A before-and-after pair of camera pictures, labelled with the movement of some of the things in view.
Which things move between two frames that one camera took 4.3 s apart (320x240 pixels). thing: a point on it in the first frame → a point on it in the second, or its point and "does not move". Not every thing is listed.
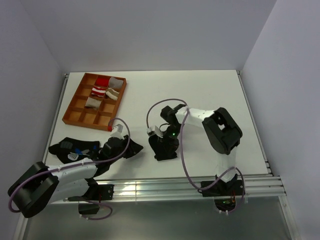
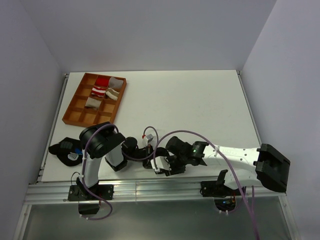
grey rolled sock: [115, 83] does not move
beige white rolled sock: [112, 94] does not move
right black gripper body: [170, 136] → [177, 164]
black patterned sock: [71, 150] does not move
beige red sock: [92, 103] does not move
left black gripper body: [123, 146] → [140, 153]
